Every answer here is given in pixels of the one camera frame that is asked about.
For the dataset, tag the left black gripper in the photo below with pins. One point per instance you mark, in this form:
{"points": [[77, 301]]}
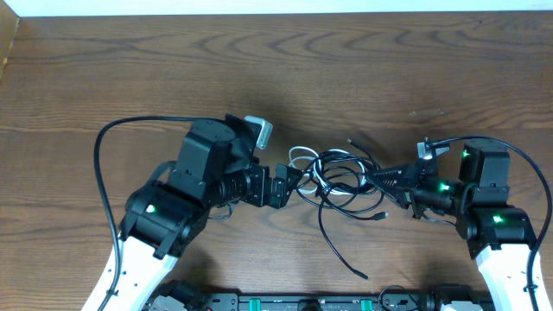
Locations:
{"points": [[262, 197]]}

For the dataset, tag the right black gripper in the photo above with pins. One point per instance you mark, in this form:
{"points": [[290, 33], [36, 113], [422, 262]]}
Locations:
{"points": [[408, 186]]}

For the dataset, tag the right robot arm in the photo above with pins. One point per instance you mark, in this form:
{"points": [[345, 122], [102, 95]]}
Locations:
{"points": [[499, 236]]}

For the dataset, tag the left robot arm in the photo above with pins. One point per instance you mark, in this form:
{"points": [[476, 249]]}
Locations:
{"points": [[216, 167]]}

